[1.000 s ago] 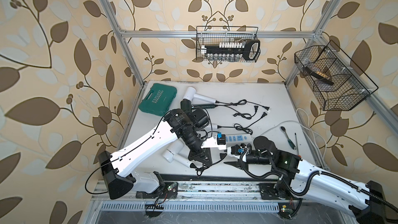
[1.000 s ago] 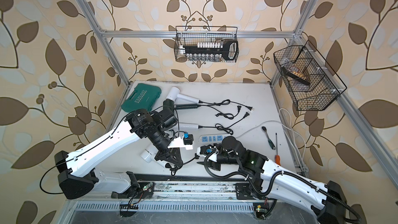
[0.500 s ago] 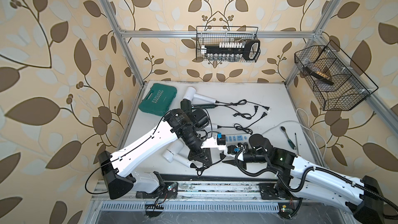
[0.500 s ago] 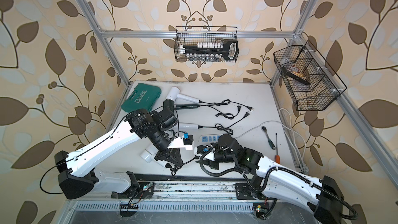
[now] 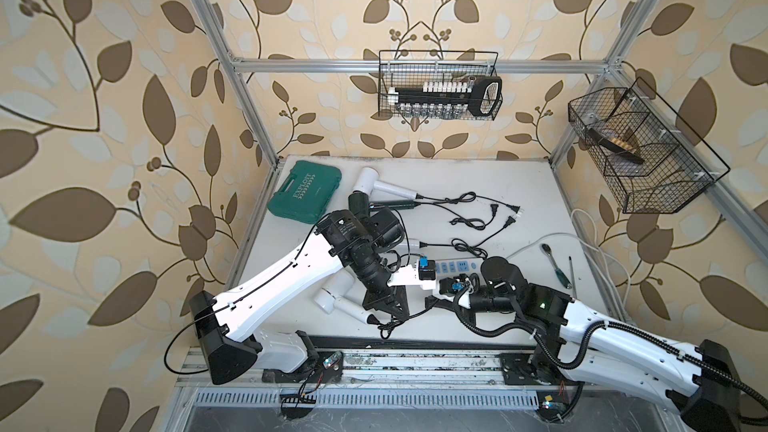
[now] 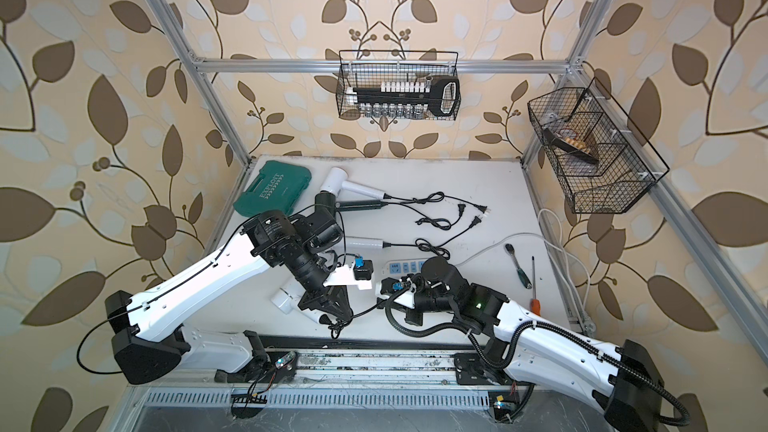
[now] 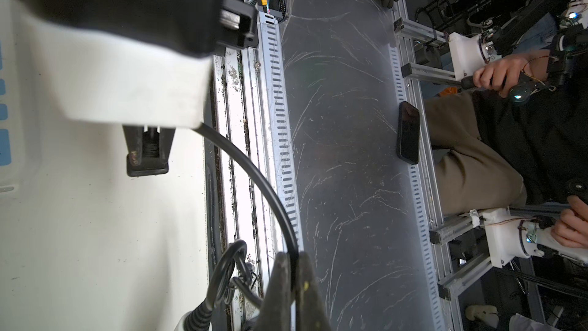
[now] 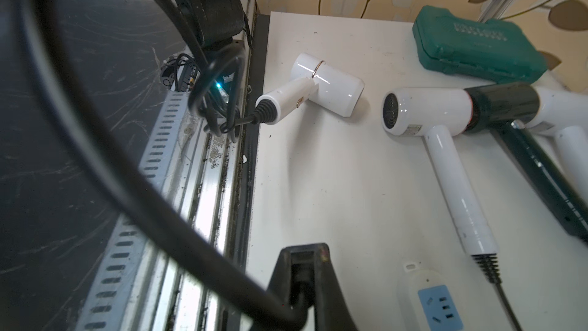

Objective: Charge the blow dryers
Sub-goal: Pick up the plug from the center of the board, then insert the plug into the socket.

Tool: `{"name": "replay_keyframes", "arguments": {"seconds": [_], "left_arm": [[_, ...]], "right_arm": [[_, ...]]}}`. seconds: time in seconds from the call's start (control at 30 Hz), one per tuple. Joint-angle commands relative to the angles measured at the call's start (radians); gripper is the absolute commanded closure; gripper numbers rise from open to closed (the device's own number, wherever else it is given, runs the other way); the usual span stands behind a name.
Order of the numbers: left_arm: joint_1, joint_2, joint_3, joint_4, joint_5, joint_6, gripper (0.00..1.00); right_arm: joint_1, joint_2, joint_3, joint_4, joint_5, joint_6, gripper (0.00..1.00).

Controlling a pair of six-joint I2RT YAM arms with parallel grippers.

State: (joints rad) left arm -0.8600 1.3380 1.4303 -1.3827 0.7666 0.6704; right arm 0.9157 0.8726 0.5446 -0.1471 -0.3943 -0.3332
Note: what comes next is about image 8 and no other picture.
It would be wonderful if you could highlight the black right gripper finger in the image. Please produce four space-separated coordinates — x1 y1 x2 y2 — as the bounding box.
268 243 357 330

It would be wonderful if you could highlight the white blue power strip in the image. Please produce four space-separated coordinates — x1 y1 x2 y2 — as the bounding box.
397 262 464 331

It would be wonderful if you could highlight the white hair dryer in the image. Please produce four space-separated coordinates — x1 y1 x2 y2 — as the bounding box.
382 87 502 286
526 87 587 200
253 53 364 125

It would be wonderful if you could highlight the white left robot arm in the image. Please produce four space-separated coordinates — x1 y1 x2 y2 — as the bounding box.
175 0 252 51

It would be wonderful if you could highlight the green plastic tool case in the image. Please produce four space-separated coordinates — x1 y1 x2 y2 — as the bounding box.
412 6 548 84

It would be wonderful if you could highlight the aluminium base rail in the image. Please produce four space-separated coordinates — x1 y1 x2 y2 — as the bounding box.
76 0 243 330

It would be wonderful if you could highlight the black near dryer cord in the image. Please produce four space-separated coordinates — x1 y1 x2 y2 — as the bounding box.
188 44 254 141

